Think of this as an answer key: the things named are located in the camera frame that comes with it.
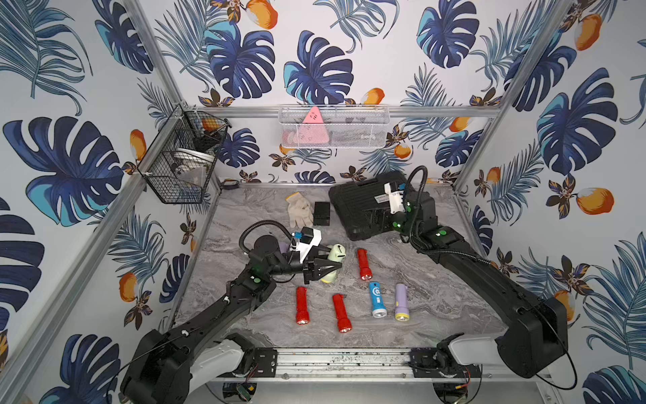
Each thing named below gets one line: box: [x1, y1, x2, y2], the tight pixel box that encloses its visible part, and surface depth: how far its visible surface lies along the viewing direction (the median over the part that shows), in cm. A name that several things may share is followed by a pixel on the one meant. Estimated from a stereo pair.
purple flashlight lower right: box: [394, 282, 410, 323], surface depth 85 cm
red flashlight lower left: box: [296, 286, 310, 325], surface depth 87 cm
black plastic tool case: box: [328, 173, 409, 241], surface depth 102 cm
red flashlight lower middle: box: [332, 293, 353, 334], surface depth 83 cm
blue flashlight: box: [369, 281, 387, 319], surface depth 87 cm
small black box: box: [312, 202, 331, 226], surface depth 109 cm
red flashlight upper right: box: [357, 248, 373, 281], surface depth 96 cm
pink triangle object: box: [287, 106, 330, 144], surface depth 92 cm
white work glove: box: [285, 191, 314, 229], surface depth 112 cm
